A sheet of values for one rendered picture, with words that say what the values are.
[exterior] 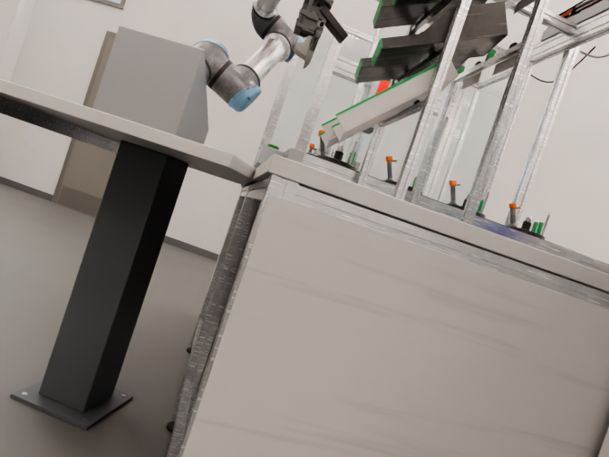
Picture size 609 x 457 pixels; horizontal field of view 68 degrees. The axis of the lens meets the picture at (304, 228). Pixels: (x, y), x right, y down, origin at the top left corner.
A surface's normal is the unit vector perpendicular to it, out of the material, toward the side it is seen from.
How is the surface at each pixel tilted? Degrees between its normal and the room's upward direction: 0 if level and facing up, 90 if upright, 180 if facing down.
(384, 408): 90
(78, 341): 90
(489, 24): 90
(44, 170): 90
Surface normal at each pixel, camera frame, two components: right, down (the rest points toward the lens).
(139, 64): -0.15, -0.04
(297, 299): 0.17, 0.07
